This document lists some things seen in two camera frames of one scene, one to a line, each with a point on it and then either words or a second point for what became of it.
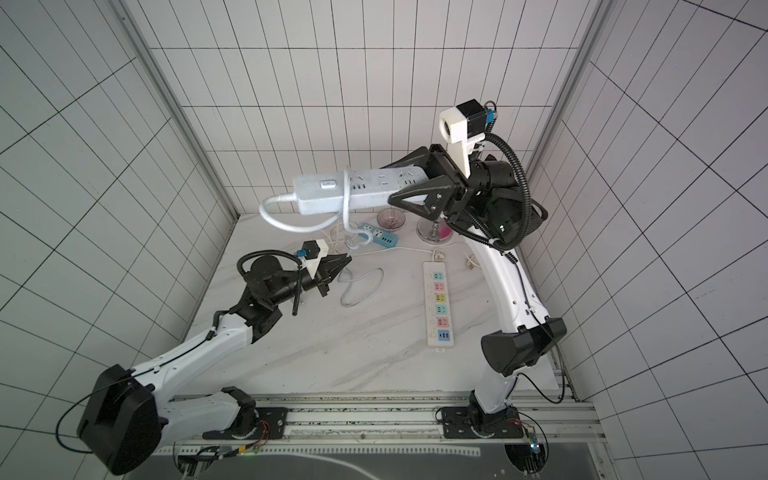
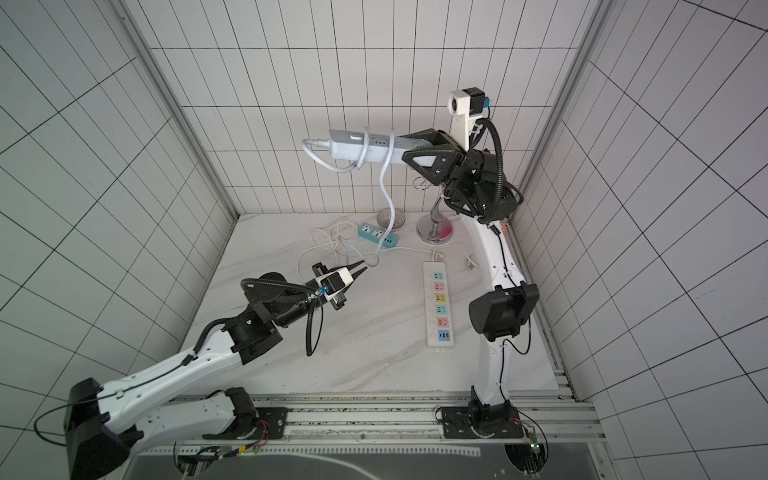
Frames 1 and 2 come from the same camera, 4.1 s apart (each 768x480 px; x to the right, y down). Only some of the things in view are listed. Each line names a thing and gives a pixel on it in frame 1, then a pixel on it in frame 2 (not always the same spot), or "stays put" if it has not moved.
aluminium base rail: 402,419 stays put
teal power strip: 379,236 stays put
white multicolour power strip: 437,304 stays put
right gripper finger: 438,192 to 446,163
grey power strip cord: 348,228 to 355,169
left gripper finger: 332,260 to 355,264
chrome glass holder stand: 434,231 stays put
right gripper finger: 435,161 to 433,135
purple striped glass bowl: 391,219 stays put
